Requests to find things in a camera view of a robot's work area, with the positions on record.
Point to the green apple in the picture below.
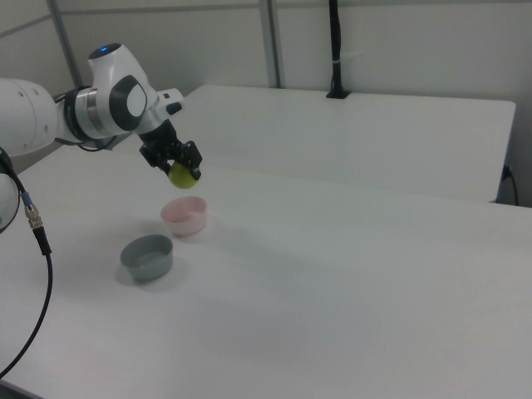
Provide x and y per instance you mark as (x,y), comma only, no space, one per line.
(183,179)

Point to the grey metal partition post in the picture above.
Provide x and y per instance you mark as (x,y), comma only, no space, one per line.
(273,41)
(66,50)

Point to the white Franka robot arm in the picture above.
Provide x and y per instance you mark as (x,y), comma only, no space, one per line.
(25,116)

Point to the black pole stand white band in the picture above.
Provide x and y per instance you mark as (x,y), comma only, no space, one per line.
(336,41)

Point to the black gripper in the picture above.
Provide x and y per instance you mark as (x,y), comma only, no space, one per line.
(160,141)

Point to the pink plastic bowl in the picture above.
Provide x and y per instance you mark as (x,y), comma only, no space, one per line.
(185,220)

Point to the grey plastic bowl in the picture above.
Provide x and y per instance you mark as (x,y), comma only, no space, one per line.
(147,262)

